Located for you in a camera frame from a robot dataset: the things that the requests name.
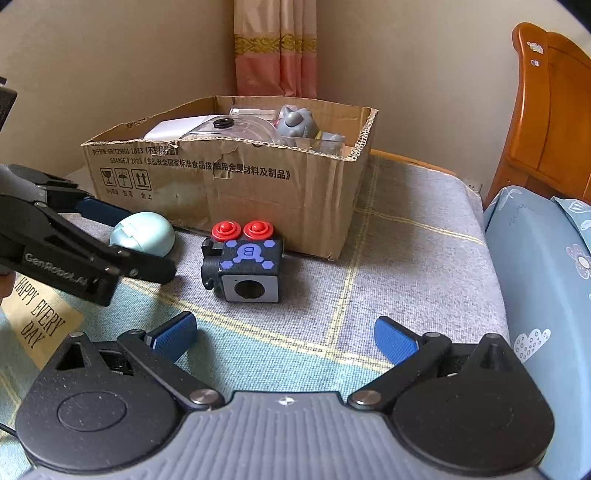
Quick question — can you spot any clear plastic jar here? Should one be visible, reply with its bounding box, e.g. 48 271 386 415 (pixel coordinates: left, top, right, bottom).
229 106 281 137

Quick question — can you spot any brown cardboard box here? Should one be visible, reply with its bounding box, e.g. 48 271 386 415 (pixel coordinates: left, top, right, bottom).
81 95 379 261

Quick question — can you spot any teal egg-shaped case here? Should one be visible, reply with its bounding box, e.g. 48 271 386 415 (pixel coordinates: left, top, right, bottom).
109 211 176 257

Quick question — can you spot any blue floral pillow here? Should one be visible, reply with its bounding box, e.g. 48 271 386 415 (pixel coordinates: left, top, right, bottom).
482 185 591 480

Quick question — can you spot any grey toy figure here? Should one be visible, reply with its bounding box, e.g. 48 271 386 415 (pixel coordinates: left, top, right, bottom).
274 105 345 143

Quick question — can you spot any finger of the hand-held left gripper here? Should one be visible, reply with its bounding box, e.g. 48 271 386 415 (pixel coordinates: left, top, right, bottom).
48 187 134 228
0 196 179 285

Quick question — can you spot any checked patchwork blanket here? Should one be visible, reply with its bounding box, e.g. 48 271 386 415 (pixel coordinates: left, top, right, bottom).
0 154 511 462

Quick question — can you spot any wooden bed headboard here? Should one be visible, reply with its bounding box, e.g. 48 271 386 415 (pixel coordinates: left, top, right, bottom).
489 22 591 208

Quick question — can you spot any pink curtain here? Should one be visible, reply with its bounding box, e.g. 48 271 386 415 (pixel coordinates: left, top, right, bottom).
233 0 319 99

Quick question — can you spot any clear container with red label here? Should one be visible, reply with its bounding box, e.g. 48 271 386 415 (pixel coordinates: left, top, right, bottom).
185 116 280 147

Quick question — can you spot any wooden bed rail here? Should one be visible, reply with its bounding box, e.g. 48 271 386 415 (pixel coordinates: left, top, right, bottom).
372 148 458 178

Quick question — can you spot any black cube toy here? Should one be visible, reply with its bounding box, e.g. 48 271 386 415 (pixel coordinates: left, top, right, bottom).
201 220 284 304

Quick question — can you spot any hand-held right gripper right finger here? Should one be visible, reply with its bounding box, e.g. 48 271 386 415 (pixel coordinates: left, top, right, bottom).
346 316 531 410

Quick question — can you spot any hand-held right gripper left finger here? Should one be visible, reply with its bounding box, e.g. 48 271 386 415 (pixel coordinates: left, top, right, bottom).
55 311 227 411

